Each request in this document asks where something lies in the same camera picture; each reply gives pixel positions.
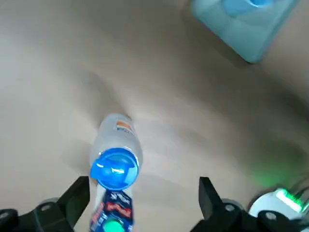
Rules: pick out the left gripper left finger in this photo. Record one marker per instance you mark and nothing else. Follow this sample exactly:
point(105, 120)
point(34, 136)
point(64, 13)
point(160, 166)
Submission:
point(48, 217)

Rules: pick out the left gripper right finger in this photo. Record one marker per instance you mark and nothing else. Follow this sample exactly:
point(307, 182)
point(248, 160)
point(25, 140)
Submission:
point(229, 220)

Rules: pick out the blue milk carton green cap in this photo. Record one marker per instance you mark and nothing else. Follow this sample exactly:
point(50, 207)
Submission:
point(116, 212)

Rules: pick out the grey rectangular tray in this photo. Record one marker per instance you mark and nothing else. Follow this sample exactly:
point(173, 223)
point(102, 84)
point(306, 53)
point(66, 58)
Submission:
point(241, 36)

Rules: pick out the blue cup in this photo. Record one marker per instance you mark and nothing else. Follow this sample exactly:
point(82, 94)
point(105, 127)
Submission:
point(236, 7)

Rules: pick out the clear bottle blue cap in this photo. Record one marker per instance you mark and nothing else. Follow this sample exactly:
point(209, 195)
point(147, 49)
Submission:
point(116, 145)

